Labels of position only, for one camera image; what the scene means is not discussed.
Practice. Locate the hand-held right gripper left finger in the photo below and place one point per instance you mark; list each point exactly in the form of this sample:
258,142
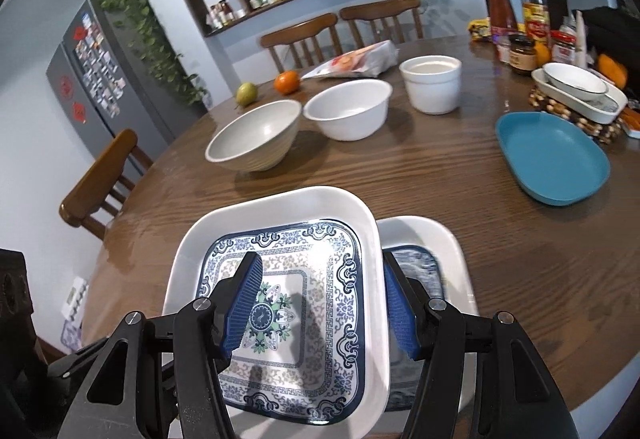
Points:
245,304

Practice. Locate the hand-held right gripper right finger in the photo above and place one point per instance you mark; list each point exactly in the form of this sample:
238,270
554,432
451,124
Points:
400,314

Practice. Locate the blue patterned square plate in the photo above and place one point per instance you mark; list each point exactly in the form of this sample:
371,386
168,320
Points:
425,239
300,239

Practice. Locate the white plate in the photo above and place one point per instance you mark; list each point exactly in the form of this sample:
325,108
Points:
250,154

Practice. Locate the white round bowl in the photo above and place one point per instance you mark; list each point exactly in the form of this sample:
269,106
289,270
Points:
350,124

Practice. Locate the wooden chair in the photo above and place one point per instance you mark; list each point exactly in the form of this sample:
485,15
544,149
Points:
300,31
95,184
380,9

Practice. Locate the green pear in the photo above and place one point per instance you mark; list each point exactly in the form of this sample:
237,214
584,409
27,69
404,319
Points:
247,95

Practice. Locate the blue oval plate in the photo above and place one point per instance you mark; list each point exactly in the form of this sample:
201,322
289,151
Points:
550,154

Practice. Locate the white straight-sided bowl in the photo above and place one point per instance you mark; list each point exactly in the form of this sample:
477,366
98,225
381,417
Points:
430,94

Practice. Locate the orange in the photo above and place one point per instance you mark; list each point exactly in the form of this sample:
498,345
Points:
286,83

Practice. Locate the dark carved cabinet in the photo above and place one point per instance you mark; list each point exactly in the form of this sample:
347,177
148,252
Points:
17,319

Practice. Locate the grey refrigerator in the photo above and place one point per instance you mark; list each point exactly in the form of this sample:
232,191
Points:
135,84

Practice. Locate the white red snack bag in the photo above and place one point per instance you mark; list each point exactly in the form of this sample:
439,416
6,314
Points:
355,61

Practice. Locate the wooden beaded trivet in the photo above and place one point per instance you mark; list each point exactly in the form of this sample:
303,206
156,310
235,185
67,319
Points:
575,125

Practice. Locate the white rectangular dish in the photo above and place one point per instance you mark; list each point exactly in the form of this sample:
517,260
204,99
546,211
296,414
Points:
565,103

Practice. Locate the group of fridge magnets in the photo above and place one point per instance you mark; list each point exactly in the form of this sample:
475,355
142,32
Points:
100,64

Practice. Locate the trailing green plant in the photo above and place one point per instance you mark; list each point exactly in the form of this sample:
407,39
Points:
150,39

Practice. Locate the brown sauce jar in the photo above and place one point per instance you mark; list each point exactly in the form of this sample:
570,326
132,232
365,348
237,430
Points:
521,54

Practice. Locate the white dark-rimmed bowl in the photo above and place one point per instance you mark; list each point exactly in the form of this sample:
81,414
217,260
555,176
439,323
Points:
570,79

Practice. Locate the yellow snack packet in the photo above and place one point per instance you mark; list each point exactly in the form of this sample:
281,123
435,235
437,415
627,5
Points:
479,30

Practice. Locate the red label jar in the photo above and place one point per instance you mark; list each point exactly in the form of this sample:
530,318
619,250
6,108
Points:
564,50

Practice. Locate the red sauce bottle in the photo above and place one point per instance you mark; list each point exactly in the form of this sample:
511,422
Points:
501,14

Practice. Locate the orange packet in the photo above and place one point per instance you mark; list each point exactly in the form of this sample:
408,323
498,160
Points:
612,71

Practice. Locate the white tube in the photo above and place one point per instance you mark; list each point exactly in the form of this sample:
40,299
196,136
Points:
581,39

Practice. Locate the yellow-capped condiment bottle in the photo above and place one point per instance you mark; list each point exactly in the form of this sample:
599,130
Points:
534,4

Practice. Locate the black bag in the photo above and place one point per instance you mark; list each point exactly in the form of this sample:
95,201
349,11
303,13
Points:
607,31

